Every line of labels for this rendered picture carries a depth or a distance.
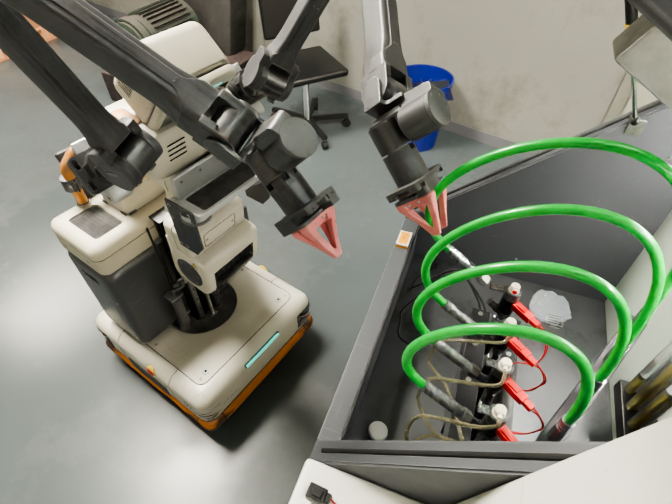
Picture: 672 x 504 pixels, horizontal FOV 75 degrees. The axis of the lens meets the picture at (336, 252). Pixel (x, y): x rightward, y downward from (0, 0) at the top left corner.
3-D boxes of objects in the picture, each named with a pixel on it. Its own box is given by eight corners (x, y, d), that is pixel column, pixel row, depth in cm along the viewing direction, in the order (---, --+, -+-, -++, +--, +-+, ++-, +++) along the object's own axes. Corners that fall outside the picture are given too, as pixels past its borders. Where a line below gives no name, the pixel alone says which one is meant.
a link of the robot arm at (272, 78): (268, 77, 117) (250, 68, 113) (290, 61, 109) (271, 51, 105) (264, 109, 115) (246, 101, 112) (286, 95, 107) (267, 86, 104)
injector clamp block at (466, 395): (458, 344, 104) (472, 306, 93) (501, 358, 102) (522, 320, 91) (427, 493, 82) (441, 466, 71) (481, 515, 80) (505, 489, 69)
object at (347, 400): (398, 257, 129) (404, 216, 117) (413, 261, 128) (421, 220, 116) (319, 469, 89) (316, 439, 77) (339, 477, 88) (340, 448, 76)
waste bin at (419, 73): (456, 139, 316) (472, 70, 280) (430, 165, 294) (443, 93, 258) (404, 120, 334) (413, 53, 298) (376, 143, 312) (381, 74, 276)
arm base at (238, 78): (250, 66, 121) (218, 82, 114) (265, 53, 115) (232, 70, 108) (267, 95, 124) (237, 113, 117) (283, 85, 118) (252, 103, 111)
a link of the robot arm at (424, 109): (397, 103, 79) (362, 83, 73) (452, 68, 70) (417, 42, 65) (402, 164, 75) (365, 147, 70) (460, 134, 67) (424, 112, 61)
